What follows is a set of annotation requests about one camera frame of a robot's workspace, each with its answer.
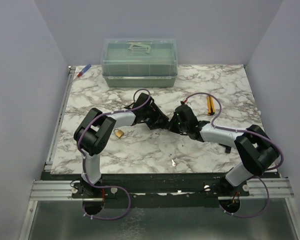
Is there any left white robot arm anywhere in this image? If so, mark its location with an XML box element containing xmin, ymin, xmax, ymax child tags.
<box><xmin>72</xmin><ymin>88</ymin><xmax>169</xmax><ymax>198</ymax></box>

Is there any aluminium rail left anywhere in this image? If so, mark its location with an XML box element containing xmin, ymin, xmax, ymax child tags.
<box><xmin>29</xmin><ymin>66</ymin><xmax>76</xmax><ymax>202</ymax></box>

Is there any green transparent toolbox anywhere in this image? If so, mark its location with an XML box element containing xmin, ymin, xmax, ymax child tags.
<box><xmin>101</xmin><ymin>38</ymin><xmax>178</xmax><ymax>88</ymax></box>

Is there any yellow utility knife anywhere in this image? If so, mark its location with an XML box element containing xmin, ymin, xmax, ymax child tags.
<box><xmin>207</xmin><ymin>95</ymin><xmax>215</xmax><ymax>116</ymax></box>

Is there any small brass padlock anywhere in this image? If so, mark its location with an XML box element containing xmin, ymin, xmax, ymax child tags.
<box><xmin>113</xmin><ymin>128</ymin><xmax>125</xmax><ymax>139</ymax></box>

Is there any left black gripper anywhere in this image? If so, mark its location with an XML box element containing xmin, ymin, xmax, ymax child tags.
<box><xmin>142</xmin><ymin>103</ymin><xmax>169</xmax><ymax>131</ymax></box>

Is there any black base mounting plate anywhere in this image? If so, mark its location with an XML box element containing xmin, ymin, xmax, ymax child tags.
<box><xmin>72</xmin><ymin>173</ymin><xmax>249</xmax><ymax>209</ymax></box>

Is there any blue red screwdriver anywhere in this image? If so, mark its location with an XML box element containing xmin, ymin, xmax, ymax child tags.
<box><xmin>77</xmin><ymin>64</ymin><xmax>92</xmax><ymax>78</ymax></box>

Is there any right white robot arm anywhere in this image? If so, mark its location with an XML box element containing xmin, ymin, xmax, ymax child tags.
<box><xmin>168</xmin><ymin>103</ymin><xmax>280</xmax><ymax>196</ymax></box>

